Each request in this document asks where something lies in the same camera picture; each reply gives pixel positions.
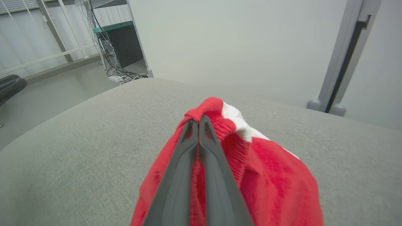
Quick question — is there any red printed basketball jersey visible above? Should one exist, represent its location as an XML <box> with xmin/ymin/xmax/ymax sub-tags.
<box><xmin>130</xmin><ymin>97</ymin><xmax>324</xmax><ymax>226</ymax></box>

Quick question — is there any tangled cable bundle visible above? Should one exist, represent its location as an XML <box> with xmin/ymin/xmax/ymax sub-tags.
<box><xmin>80</xmin><ymin>0</ymin><xmax>148</xmax><ymax>85</ymax></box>

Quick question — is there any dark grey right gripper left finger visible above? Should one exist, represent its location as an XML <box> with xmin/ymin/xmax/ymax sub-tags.
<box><xmin>143</xmin><ymin>120</ymin><xmax>199</xmax><ymax>226</ymax></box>

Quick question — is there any metal shelf rack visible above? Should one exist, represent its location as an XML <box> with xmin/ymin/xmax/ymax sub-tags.
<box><xmin>75</xmin><ymin>0</ymin><xmax>139</xmax><ymax>68</ymax></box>

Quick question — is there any black computer tower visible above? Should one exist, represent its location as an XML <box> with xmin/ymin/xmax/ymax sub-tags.
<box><xmin>97</xmin><ymin>24</ymin><xmax>144</xmax><ymax>68</ymax></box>

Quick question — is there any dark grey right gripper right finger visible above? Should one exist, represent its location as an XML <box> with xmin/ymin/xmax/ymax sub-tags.
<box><xmin>199</xmin><ymin>115</ymin><xmax>253</xmax><ymax>226</ymax></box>

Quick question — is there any grey double partition post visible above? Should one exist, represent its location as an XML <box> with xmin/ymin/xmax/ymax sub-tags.
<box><xmin>306</xmin><ymin>0</ymin><xmax>382</xmax><ymax>117</ymax></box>

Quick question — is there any white metal railing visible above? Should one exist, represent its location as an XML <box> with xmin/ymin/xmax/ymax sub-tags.
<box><xmin>0</xmin><ymin>0</ymin><xmax>106</xmax><ymax>79</ymax></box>

